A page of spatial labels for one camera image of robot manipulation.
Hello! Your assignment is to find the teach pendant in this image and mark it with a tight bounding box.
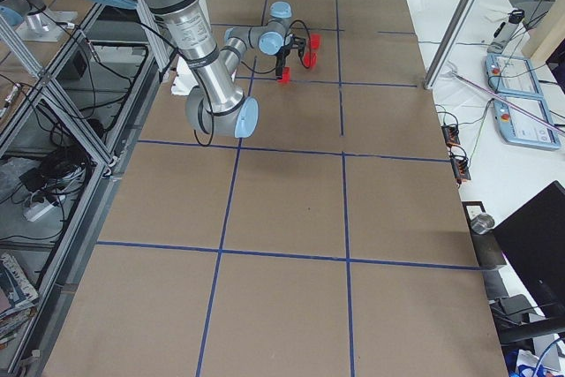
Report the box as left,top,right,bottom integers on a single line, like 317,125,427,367
485,53,543,96
493,95,561,150

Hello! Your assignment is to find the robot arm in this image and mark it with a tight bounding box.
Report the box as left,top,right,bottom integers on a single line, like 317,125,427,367
91,0,259,138
220,1,308,81

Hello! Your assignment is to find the white power strip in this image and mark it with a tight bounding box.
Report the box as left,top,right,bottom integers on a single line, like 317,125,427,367
23,200,59,222

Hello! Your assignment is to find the black monitor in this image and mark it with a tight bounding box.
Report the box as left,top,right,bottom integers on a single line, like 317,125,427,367
493,181,564,316

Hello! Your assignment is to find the metal cup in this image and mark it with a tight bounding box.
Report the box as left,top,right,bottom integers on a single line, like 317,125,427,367
470,213,495,235

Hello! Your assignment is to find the aluminium frame post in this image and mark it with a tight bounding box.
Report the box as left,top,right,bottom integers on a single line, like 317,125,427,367
424,0,477,90

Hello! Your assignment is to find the teach pendant lower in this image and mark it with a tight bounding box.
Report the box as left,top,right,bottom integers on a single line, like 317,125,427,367
493,95,561,150

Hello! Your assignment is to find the red cube block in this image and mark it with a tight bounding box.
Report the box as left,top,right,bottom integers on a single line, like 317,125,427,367
301,52,317,70
277,67,290,84
308,34,321,50

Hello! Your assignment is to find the teach pendant upper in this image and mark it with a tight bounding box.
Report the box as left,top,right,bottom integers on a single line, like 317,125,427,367
485,53,543,96

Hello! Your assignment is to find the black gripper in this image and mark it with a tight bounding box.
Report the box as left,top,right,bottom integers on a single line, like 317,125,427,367
276,36,306,69

